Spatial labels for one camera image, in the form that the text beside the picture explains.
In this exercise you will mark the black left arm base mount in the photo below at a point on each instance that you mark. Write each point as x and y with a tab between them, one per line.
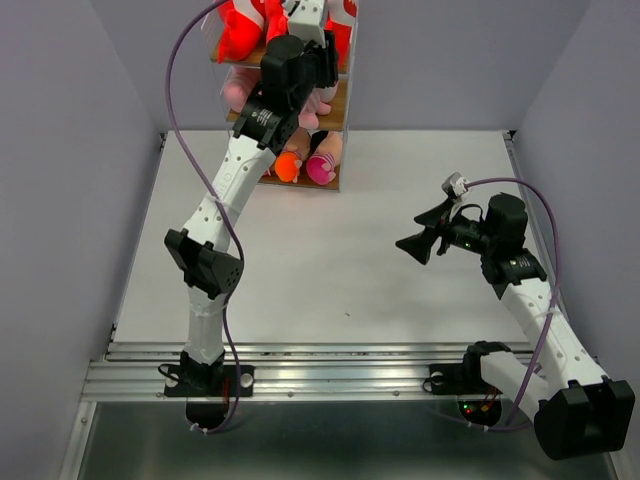
211	400

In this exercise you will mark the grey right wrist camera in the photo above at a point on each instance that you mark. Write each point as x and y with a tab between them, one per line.
454	186

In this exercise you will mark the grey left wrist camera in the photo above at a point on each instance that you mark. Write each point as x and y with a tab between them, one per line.
306	19

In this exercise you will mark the red fish plush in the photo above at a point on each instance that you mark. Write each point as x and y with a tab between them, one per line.
276	19
243	26

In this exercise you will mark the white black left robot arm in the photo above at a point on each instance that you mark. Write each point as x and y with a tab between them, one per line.
200	248

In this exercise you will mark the red shark plush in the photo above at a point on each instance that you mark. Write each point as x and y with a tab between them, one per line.
343	14

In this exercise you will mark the wooden three-tier wire shelf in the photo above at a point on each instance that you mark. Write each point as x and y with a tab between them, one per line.
342	110

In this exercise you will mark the aluminium mounting rail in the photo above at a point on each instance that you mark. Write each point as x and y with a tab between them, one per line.
283	372

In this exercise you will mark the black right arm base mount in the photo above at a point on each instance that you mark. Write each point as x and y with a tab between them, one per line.
464	378

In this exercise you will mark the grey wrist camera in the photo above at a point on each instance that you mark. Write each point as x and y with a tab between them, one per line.
306	19
454	186

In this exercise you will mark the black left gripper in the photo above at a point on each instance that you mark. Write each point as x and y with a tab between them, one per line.
328	59

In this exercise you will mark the boy doll orange shorts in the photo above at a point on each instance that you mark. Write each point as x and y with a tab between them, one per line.
288	164

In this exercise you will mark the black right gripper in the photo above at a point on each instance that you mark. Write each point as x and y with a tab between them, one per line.
419	245

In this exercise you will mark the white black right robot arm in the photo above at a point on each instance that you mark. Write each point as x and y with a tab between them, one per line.
575	407

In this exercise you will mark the pink pig plush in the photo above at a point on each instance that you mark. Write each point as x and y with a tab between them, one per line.
318	104
239	85

